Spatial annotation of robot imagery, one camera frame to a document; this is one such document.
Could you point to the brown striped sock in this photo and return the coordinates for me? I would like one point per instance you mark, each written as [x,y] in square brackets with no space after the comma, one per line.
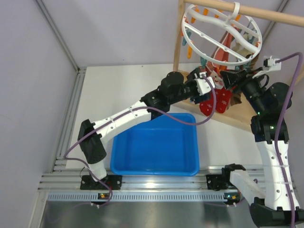
[236,97]

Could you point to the blue plastic bin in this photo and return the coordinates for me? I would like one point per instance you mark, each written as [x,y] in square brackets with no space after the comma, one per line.
[163,146]

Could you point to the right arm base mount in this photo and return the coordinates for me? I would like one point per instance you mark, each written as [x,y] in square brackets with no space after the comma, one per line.
[217,182]

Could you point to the white round clip hanger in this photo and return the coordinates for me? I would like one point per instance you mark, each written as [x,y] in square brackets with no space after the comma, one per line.
[203,28]

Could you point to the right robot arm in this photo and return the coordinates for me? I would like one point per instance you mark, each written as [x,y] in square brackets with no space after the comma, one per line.
[276,205]

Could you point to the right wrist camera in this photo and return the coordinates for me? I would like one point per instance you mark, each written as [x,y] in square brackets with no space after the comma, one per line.
[270,64]

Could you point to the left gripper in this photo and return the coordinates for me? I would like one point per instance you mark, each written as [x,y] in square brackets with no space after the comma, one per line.
[196,99]

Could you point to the salmon pink cloth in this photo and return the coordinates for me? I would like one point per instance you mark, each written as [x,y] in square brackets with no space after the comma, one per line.
[219,54]

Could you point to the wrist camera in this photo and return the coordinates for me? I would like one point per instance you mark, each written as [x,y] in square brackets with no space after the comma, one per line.
[270,64]
[204,83]

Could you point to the aluminium rail frame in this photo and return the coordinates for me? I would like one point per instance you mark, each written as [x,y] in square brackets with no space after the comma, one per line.
[62,180]

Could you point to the beige hanging sock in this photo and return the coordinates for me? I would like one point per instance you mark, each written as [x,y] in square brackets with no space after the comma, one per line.
[242,50]

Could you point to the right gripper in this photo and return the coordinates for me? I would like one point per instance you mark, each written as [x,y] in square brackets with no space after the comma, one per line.
[232,78]

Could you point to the wooden hanger stand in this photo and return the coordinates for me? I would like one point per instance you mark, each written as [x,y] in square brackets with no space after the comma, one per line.
[238,115]

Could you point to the red santa sock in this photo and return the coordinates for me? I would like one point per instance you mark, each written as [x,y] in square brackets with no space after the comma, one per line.
[206,107]
[223,98]

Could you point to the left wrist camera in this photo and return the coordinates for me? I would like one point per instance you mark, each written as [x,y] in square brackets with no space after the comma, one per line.
[204,83]

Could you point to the white base board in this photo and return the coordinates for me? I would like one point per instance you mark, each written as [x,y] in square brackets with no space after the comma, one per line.
[108,90]

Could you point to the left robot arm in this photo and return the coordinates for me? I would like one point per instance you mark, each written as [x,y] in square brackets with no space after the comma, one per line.
[93,136]

